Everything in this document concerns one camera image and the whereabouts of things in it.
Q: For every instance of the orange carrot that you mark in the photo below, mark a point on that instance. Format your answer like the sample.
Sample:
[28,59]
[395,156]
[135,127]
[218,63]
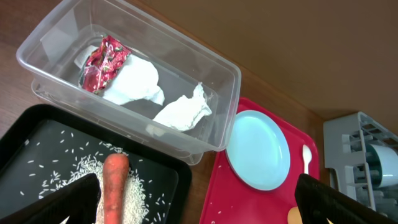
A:
[115,172]

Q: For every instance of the light blue plate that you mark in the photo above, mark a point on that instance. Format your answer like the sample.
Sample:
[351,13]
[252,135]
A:
[258,151]

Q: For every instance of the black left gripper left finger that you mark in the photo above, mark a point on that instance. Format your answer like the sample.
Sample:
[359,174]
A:
[75,203]

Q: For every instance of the clear plastic waste bin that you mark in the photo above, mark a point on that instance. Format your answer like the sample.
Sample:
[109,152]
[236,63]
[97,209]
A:
[53,48]

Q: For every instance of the white plastic spoon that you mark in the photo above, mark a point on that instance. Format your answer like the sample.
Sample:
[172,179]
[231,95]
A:
[307,157]

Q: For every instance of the pile of white rice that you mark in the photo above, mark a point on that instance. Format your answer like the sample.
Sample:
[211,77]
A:
[52,158]

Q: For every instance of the crumpled white tissue left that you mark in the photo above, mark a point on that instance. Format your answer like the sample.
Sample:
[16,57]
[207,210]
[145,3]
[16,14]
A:
[136,80]

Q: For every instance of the light blue bowl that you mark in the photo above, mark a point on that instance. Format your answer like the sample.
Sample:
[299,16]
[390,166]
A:
[382,163]

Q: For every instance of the crumpled white tissue right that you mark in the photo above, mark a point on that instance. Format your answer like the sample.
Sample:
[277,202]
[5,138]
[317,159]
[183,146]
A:
[185,113]

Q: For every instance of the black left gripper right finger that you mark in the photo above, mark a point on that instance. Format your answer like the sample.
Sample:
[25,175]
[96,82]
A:
[321,204]

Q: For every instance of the grey dishwasher rack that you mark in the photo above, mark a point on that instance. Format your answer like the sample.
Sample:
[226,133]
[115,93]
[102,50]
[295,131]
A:
[345,141]

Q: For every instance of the red serving tray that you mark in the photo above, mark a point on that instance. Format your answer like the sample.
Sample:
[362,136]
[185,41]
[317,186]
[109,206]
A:
[230,200]

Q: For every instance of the black food waste tray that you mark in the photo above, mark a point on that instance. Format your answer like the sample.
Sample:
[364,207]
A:
[48,116]

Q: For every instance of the red snack wrapper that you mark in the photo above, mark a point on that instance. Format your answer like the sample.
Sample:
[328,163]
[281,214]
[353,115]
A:
[102,65]

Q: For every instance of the crumpled white tissue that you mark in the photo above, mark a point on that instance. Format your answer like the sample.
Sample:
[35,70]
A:
[185,113]
[136,80]

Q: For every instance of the yellow plastic cup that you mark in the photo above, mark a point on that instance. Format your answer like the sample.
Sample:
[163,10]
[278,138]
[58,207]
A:
[294,216]

